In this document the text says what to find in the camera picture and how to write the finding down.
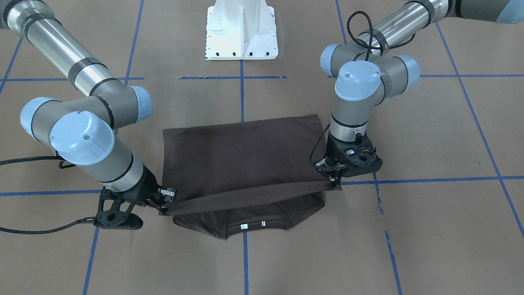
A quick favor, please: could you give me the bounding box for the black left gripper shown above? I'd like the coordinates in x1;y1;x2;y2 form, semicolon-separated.
325;137;348;186

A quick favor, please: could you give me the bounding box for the brown t-shirt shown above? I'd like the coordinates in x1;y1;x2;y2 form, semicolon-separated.
162;115;332;239

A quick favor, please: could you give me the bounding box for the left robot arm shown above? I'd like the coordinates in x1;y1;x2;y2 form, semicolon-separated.
312;0;523;186

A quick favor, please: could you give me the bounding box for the white pedestal column base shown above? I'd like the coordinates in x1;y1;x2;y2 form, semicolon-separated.
205;0;279;60

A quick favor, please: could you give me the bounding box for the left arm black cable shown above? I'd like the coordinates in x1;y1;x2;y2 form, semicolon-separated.
309;11;416;172

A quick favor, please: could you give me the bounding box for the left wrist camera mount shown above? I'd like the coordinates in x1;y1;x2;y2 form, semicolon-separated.
342;134;383;177

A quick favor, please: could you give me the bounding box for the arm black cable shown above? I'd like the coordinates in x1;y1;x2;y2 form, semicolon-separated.
309;11;416;172
0;154;99;235

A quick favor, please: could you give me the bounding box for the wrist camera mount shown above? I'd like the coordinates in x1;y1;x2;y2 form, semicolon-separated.
342;134;383;177
93;187;143;230

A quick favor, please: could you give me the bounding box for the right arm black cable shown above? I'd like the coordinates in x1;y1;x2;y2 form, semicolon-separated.
0;154;99;235

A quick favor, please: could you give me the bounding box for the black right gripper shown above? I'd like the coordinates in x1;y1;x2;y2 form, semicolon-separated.
123;168;177;209

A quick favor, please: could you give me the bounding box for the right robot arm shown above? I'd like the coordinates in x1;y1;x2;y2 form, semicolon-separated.
1;0;176;211

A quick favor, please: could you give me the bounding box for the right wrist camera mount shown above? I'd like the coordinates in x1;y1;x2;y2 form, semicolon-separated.
93;187;143;230

